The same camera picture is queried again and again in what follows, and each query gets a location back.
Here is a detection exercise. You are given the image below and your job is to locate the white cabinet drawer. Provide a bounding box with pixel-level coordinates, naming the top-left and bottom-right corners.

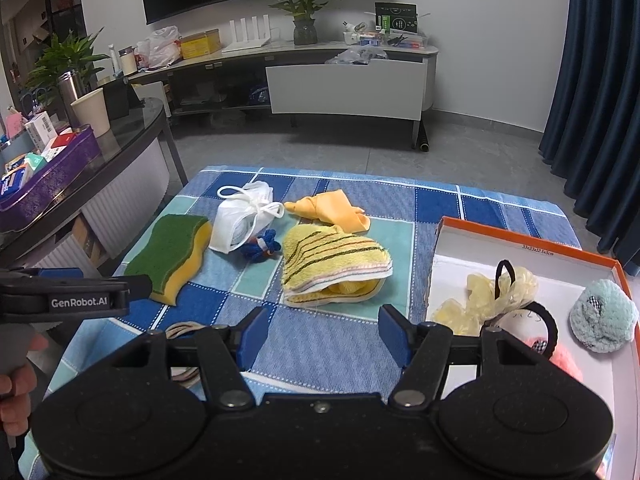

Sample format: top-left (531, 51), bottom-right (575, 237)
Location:
top-left (265, 57), bottom-right (426, 121)

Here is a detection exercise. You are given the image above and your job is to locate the pile of clear plastic bags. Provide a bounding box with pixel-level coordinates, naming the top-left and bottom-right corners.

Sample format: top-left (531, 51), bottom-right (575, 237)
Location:
top-left (325, 47), bottom-right (388, 66)

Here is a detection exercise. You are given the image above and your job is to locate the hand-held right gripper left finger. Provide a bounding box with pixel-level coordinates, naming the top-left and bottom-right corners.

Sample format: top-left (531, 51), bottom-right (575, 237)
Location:
top-left (107, 306), bottom-right (271, 408)

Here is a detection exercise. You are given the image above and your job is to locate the white orange cardboard box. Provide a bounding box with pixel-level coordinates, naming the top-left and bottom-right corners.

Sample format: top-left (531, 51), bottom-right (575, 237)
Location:
top-left (425, 216), bottom-right (640, 480)

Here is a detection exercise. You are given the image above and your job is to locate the yellow striped towel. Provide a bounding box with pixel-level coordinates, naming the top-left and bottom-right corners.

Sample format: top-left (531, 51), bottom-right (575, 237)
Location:
top-left (281, 225), bottom-right (393, 306)

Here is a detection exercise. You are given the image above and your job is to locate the thick black hair tie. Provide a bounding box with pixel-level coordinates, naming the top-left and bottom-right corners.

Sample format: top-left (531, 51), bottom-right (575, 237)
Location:
top-left (520, 301), bottom-right (559, 361)

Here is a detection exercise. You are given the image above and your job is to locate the grey TV cabinet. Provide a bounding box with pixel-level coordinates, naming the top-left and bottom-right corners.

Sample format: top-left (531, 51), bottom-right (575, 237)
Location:
top-left (122, 35), bottom-right (440, 151)

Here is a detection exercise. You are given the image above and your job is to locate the steel thermos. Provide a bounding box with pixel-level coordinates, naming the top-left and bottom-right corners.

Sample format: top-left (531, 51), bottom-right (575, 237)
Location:
top-left (57, 70), bottom-right (91, 128)

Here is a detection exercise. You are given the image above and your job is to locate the purple tray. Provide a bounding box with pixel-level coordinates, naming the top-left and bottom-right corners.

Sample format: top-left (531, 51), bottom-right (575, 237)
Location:
top-left (0, 125), bottom-right (101, 233)

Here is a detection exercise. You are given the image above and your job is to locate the thin black hair tie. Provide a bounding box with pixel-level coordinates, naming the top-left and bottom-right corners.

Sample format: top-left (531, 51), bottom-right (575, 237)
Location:
top-left (495, 259), bottom-right (519, 302)

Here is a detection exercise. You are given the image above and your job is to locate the red white box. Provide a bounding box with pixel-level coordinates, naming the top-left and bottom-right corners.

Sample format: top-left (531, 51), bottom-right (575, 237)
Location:
top-left (42, 132), bottom-right (76, 161)

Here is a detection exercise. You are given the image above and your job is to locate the person's left hand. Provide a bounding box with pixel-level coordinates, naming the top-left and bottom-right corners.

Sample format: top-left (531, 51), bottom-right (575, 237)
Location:
top-left (0, 335), bottom-right (49, 436)

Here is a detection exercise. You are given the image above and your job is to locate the blue checked tablecloth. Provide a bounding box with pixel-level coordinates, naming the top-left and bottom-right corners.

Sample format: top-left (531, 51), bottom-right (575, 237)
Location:
top-left (42, 165), bottom-right (583, 461)

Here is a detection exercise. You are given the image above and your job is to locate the tall leafy bamboo plant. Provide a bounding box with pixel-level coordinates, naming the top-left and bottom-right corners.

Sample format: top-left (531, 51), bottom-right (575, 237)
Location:
top-left (25, 30), bottom-right (108, 111)

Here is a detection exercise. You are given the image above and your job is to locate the light blue crochet scrunchie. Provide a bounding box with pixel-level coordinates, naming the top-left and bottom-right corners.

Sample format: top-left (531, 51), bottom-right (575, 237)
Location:
top-left (570, 280), bottom-right (639, 353)

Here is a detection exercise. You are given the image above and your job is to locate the pink fluffy scrunchie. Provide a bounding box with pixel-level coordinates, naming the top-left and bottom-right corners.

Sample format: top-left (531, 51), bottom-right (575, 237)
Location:
top-left (520, 337), bottom-right (584, 386)

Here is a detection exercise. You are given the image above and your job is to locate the blue tissue pack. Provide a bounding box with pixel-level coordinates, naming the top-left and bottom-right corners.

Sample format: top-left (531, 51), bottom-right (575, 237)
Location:
top-left (0, 167), bottom-right (33, 196)

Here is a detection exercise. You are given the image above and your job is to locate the beige USB cable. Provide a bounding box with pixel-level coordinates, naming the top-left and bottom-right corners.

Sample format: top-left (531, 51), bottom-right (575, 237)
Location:
top-left (164, 321), bottom-right (211, 386)

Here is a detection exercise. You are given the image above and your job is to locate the yellow box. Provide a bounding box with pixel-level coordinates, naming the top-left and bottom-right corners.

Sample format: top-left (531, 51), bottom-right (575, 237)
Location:
top-left (180, 30), bottom-right (221, 59)

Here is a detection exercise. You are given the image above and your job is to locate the potted plant in glass vase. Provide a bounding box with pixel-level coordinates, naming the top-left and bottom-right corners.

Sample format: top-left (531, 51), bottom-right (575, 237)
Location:
top-left (265, 0), bottom-right (341, 46)

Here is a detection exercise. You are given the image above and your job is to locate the orange cloth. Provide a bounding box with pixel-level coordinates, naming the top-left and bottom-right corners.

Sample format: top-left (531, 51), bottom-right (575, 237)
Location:
top-left (284, 190), bottom-right (371, 233)

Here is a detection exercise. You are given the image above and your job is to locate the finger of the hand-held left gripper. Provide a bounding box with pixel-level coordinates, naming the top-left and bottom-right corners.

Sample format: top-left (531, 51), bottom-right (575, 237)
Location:
top-left (0, 268), bottom-right (153, 307)

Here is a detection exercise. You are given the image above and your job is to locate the black tablet stand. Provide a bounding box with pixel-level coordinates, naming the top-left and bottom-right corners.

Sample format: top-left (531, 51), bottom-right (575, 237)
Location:
top-left (102, 80), bottom-right (146, 121)

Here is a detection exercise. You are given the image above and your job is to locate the blue cord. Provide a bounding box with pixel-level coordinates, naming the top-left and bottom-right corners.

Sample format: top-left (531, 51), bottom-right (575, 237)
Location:
top-left (240, 230), bottom-right (282, 261)

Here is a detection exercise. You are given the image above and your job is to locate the white plastic bag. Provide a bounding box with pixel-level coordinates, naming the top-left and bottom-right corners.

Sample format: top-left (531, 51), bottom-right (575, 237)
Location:
top-left (135, 26), bottom-right (182, 68)

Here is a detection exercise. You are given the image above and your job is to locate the cream paper cup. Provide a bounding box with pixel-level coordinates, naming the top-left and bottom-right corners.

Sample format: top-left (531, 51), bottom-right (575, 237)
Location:
top-left (70, 89), bottom-right (111, 138)

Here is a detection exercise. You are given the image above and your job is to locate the green black box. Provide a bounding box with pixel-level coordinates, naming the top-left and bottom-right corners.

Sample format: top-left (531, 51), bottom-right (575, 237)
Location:
top-left (375, 2), bottom-right (417, 33)

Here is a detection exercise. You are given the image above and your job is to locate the yellow green sponge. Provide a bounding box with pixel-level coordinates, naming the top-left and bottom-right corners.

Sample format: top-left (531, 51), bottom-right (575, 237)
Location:
top-left (125, 215), bottom-right (213, 306)

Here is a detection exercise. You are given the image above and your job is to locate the white face mask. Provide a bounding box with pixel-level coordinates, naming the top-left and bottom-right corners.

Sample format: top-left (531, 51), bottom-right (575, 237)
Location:
top-left (209, 182), bottom-right (286, 253)

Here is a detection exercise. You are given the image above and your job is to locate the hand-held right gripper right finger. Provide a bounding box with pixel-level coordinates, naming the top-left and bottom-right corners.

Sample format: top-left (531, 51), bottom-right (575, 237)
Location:
top-left (378, 304), bottom-right (543, 408)

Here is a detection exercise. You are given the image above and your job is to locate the clear tray of small items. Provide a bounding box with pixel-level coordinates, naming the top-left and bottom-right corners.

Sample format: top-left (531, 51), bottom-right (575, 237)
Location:
top-left (342, 20), bottom-right (428, 51)

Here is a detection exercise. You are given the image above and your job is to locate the white barcode box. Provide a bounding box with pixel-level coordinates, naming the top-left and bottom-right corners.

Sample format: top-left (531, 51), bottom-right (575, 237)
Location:
top-left (25, 112), bottom-right (58, 153)

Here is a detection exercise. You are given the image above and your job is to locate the pale yellow scrunchie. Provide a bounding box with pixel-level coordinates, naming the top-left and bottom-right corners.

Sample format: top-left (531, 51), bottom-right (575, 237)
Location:
top-left (432, 267), bottom-right (540, 336)

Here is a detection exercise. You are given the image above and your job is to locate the dark blue curtain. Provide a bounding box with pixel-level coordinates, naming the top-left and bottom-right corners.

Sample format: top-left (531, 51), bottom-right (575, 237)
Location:
top-left (539, 0), bottom-right (640, 276)

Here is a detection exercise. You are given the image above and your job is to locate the white router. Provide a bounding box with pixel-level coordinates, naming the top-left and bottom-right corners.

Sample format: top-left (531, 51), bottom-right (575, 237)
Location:
top-left (221, 17), bottom-right (281, 53)

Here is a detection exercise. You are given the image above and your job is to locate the round glass coffee table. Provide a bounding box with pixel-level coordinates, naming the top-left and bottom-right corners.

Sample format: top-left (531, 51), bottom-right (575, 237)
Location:
top-left (0, 97), bottom-right (188, 281)

